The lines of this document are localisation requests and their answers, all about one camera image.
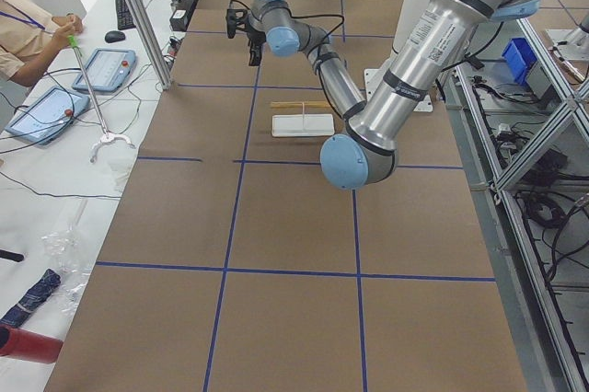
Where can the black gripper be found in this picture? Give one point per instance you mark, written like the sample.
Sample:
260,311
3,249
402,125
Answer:
254,38

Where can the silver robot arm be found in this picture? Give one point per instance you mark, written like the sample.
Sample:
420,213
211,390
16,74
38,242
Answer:
365,152

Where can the person's hand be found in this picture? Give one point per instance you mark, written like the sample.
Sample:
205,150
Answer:
70,20

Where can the black power box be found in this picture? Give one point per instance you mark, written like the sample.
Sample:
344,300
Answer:
180,20

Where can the black keyboard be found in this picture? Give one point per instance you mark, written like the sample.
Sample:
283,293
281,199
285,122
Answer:
124,16

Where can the black computer mouse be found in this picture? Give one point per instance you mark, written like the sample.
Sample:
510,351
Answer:
114,36

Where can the blue teach pendant far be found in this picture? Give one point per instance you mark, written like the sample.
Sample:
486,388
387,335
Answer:
107,68

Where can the blue teach pendant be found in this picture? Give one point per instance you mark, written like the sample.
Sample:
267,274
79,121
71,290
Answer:
47,117
107,68

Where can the metal reacher grabber tool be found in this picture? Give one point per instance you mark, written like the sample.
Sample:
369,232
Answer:
107,137

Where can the blue teach pendant near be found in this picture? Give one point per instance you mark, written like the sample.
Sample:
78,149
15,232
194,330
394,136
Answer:
47,117

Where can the person in beige shirt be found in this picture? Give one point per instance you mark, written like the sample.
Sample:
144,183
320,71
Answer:
30,41

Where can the blue storage bin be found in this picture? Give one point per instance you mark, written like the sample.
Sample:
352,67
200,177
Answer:
520,58

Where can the clear plastic wrap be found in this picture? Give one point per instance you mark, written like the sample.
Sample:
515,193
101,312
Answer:
71,263

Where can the folded dark blue umbrella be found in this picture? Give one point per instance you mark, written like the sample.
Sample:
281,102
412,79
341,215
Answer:
34,298

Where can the red cylinder bottle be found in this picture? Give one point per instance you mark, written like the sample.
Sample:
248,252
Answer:
29,346

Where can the aluminium frame rail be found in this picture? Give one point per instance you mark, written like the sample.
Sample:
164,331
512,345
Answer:
526,154

